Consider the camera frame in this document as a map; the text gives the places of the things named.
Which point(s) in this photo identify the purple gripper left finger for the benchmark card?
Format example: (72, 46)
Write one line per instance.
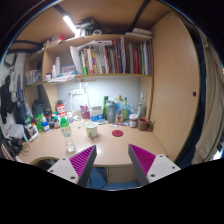
(77, 168)

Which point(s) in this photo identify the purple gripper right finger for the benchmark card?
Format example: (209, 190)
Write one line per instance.
(150, 167)

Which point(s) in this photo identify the brown ceramic mug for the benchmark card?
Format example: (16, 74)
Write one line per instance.
(144, 124)

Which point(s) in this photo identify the white mug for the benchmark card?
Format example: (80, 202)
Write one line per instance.
(91, 129)

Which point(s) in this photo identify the red round coaster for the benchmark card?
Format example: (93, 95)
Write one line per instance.
(117, 133)

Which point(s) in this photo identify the white lidded jar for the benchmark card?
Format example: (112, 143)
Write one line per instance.
(133, 120)

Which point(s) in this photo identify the clear bottle green cap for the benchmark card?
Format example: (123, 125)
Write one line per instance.
(67, 134)

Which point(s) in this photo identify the pink card packet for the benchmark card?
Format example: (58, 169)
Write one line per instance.
(85, 113)

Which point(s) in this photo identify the clear glass bottle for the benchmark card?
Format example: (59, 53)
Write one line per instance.
(142, 106)

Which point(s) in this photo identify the green glass bottle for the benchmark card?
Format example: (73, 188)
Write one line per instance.
(125, 109)

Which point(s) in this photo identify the red white can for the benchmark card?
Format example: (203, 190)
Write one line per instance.
(60, 109)

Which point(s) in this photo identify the green plastic bottle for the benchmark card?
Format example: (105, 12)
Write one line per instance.
(38, 120)

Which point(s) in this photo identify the beige curtain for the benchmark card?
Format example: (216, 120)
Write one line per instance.
(213, 124)

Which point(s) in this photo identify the grey shaker bottle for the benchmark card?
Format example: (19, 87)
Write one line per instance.
(110, 110)

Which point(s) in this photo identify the white desk lamp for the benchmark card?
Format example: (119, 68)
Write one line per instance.
(78, 97)

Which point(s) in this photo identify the wooden wardrobe door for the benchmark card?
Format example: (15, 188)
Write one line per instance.
(176, 84)

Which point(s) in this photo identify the row of books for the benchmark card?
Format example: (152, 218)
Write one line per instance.
(120, 56)

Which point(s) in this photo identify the wooden shelf unit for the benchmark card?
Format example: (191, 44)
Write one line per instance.
(46, 59)

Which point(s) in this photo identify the ceiling strip light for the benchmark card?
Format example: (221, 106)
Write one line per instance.
(70, 24)

